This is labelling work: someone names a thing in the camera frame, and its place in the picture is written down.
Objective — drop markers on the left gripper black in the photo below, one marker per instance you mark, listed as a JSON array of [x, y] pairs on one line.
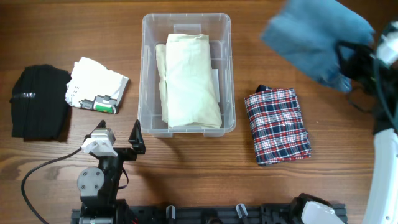
[[137, 141]]

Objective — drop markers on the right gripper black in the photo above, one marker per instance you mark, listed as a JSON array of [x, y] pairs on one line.
[[360, 51]]

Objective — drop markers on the blue denim jeans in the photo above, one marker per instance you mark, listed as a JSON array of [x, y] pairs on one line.
[[305, 33]]

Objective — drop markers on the cream cloth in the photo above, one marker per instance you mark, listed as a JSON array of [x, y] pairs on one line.
[[187, 93]]

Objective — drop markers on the red navy plaid shirt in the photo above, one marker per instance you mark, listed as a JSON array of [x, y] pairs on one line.
[[277, 127]]

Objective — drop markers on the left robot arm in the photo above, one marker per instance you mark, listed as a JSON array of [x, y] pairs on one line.
[[99, 185]]

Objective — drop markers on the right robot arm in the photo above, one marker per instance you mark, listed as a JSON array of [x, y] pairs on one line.
[[373, 69]]

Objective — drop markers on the clear plastic storage container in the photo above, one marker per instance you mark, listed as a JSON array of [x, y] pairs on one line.
[[155, 29]]

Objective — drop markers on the white label in container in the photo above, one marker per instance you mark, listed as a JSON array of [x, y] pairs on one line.
[[215, 77]]

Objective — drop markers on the folded white graphic t-shirt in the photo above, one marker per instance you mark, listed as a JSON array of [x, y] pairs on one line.
[[94, 87]]

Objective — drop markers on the folded black garment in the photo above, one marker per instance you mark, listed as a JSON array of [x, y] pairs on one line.
[[38, 107]]

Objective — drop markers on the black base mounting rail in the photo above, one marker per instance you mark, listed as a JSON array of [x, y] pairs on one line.
[[263, 214]]

